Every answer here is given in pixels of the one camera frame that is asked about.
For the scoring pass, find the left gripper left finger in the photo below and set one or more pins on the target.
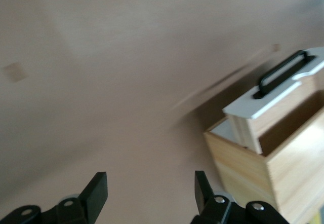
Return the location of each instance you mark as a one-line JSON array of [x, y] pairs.
[[93, 198]]

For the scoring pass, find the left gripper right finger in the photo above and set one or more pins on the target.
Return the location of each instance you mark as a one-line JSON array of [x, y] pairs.
[[205, 198]]

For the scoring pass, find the wooden drawer cabinet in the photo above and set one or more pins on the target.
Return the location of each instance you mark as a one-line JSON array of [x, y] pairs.
[[240, 170]]

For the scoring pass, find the tan tape patch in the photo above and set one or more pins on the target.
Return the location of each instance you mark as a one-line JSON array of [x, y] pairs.
[[15, 72], [276, 47]]

